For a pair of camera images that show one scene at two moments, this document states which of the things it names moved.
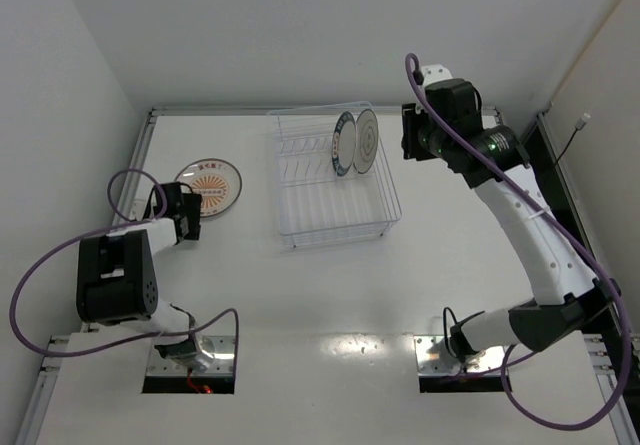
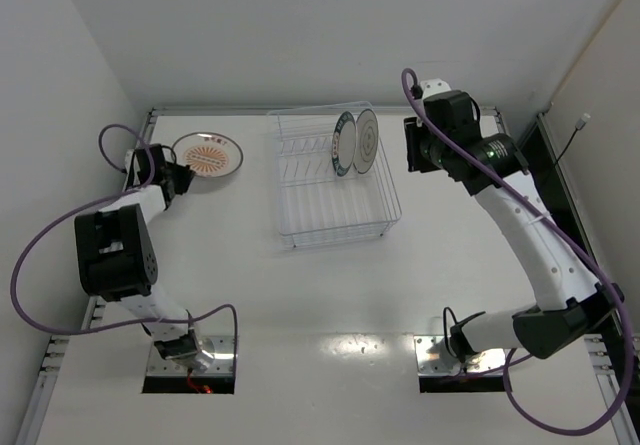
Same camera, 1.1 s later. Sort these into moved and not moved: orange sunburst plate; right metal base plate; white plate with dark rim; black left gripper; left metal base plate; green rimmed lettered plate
Moved: black left gripper; orange sunburst plate
Not moved: left metal base plate; right metal base plate; green rimmed lettered plate; white plate with dark rim
